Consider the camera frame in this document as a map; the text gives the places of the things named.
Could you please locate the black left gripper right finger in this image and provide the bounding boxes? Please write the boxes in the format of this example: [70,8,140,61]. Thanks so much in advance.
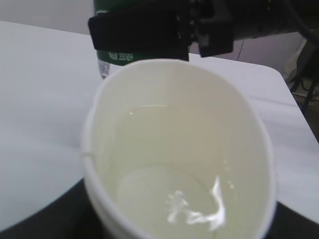
[270,202,319,239]

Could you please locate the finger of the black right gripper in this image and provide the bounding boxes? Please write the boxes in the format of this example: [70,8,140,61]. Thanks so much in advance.
[88,10,189,62]

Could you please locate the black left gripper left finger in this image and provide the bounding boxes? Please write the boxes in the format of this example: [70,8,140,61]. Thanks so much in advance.
[0,180,105,239]

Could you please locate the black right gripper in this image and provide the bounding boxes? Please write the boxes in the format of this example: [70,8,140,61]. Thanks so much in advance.
[176,0,297,57]

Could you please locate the clear green-label water bottle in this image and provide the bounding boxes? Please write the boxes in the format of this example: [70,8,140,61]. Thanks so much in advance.
[93,0,140,80]

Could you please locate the white paper cup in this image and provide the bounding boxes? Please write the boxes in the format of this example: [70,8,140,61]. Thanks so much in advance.
[81,59,276,239]

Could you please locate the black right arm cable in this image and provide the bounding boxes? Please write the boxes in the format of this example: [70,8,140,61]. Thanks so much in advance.
[286,0,319,45]

